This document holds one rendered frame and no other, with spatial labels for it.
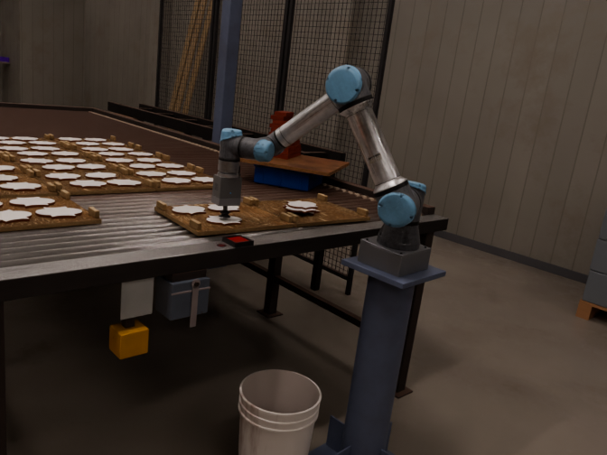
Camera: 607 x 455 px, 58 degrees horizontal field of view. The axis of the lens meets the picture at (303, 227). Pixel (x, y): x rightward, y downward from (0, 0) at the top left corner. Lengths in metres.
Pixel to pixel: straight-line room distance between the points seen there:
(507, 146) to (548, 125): 0.43
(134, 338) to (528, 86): 4.72
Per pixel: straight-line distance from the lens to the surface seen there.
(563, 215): 5.62
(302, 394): 2.24
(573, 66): 5.64
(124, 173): 2.75
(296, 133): 1.98
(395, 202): 1.74
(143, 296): 1.71
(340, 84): 1.75
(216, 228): 1.94
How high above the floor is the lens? 1.47
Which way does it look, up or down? 15 degrees down
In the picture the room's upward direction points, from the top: 7 degrees clockwise
